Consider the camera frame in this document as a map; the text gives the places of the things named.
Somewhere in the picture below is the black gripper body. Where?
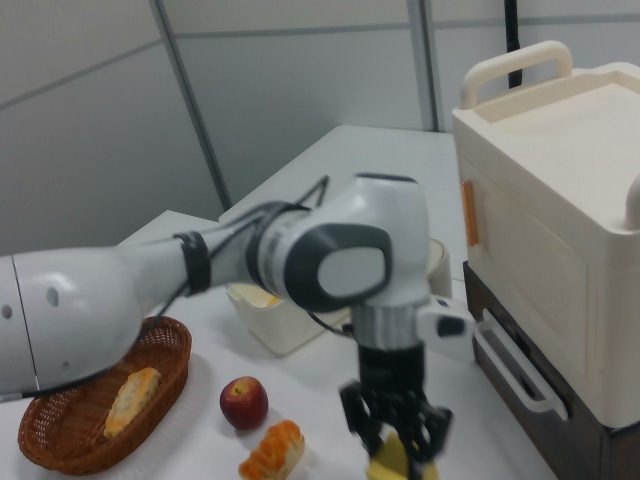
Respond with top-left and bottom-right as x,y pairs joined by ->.
356,342 -> 427,401

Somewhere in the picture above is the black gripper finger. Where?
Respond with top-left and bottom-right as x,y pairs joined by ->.
338,380 -> 385,454
402,394 -> 454,467

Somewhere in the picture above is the yellow cube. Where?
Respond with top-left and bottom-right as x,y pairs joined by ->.
366,431 -> 442,480

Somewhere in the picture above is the orange glazed bread loaf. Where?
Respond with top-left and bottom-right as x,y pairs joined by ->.
237,419 -> 306,480

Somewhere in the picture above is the small white lidded bin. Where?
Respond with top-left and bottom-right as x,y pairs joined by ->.
426,237 -> 454,302

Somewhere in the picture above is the red apple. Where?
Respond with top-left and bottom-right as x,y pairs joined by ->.
219,375 -> 270,431

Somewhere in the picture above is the white square plastic container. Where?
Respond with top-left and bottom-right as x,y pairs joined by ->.
224,281 -> 352,358

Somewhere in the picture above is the dark brown drawer unit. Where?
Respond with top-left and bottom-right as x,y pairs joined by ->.
461,261 -> 640,480

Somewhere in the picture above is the long bread roll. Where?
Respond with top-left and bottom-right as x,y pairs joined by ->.
102,366 -> 163,440

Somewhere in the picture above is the cream plastic cabinet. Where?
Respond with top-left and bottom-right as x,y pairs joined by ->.
451,39 -> 640,431

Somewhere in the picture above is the brown wicker basket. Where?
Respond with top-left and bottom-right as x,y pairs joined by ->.
17,315 -> 193,476

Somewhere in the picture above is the black vertical pole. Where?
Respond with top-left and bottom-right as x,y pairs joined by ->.
501,0 -> 524,89

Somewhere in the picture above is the white drawer handle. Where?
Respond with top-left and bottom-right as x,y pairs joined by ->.
471,319 -> 570,422

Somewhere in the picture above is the orange cabinet door handle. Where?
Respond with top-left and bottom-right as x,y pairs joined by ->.
461,179 -> 482,247

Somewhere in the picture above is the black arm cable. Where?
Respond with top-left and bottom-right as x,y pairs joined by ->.
147,174 -> 352,337

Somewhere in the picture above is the black cable strap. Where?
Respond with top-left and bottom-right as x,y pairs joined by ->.
173,229 -> 214,297

